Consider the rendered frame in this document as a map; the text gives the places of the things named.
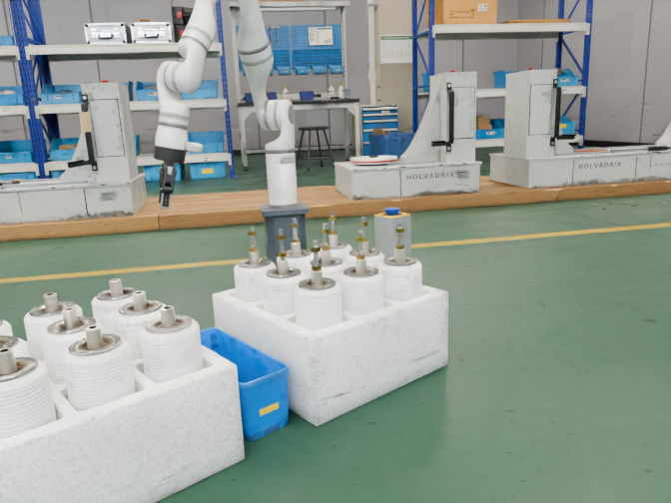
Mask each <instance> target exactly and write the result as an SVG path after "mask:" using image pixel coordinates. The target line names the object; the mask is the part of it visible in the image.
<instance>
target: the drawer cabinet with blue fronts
mask: <svg viewBox="0 0 671 503"><path fill-rule="evenodd" d="M358 106H359V140H360V156H361V157H362V156H370V148H369V137H368V134H373V130H372V129H383V130H384V131H388V132H389V133H399V105H398V103H397V104H371V105H358ZM350 118H351V145H352V146H354V147H355V137H354V114H353V113H352V112H350Z"/></svg>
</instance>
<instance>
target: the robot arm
mask: <svg viewBox="0 0 671 503"><path fill-rule="evenodd" d="M217 1H218V0H196V3H195V6H194V10H193V13H192V15H191V18H190V20H189V23H188V25H187V27H186V29H185V31H184V33H183V35H182V37H181V39H180V41H179V44H178V52H179V54H180V55H181V56H182V57H183V58H185V59H186V60H185V62H184V63H181V62H173V61H166V62H164V63H162V64H161V66H160V67H159V69H158V72H157V88H158V95H159V102H160V116H159V125H158V129H157V133H156V141H155V150H154V159H156V160H159V161H164V163H162V168H161V167H160V170H159V174H160V176H159V184H160V185H159V187H160V188H161V189H160V195H159V203H160V204H161V205H160V207H161V209H167V210H168V209H169V208H170V202H171V193H172V192H173V190H174V185H175V177H176V174H177V171H176V168H175V167H174V164H175V163H178V164H182V163H184V162H185V158H186V150H189V151H194V152H200V153H202V152H203V145H202V144H199V143H190V142H188V130H187V129H188V125H189V117H190V109H189V107H188V106H187V105H185V104H183V103H181V102H180V101H179V97H178V92H179V93H186V94H191V93H194V92H195V91H196V90H197V89H198V88H199V87H200V85H201V83H202V78H203V71H204V65H205V58H206V55H207V53H208V51H209V49H210V47H211V45H212V43H213V40H214V37H215V33H216V21H215V14H214V9H215V5H216V3H217ZM238 2H239V6H240V10H241V22H240V26H239V30H238V34H237V39H236V45H237V49H238V53H239V56H240V59H241V62H242V65H243V67H244V70H245V73H246V76H247V79H248V82H249V85H250V89H251V92H252V96H253V101H254V105H255V110H256V114H257V118H258V121H259V124H260V126H261V127H262V129H263V130H266V131H281V134H280V136H279V137H278V138H277V139H275V140H274V141H272V142H269V143H267V144H266V145H265V150H266V163H267V178H268V192H269V207H270V208H271V209H290V208H295V207H297V206H298V191H297V174H296V158H295V110H294V106H293V103H292V102H291V101H290V100H269V99H268V98H267V94H266V85H267V81H268V79H269V76H270V73H271V71H272V67H273V63H274V56H273V52H272V49H271V45H270V42H269V39H268V36H267V32H266V29H265V25H264V21H263V17H262V13H261V9H260V4H259V0H238Z"/></svg>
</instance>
